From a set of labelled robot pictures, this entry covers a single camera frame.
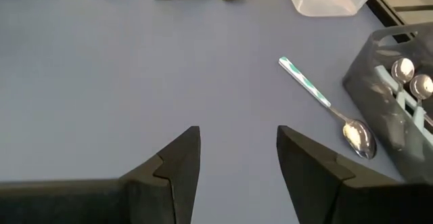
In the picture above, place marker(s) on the black table frame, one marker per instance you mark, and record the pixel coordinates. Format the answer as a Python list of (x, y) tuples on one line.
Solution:
[(385, 12)]

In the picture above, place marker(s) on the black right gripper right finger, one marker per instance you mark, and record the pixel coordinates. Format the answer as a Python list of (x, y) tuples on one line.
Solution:
[(321, 190)]

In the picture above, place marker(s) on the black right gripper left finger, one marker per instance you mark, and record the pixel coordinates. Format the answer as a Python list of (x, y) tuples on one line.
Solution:
[(169, 183)]

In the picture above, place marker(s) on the blue-grey table mat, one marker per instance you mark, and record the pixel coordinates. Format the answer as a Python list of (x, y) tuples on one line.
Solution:
[(101, 82)]

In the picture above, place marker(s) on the dark grey plastic bin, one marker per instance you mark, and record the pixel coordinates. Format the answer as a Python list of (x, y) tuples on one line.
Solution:
[(368, 115)]

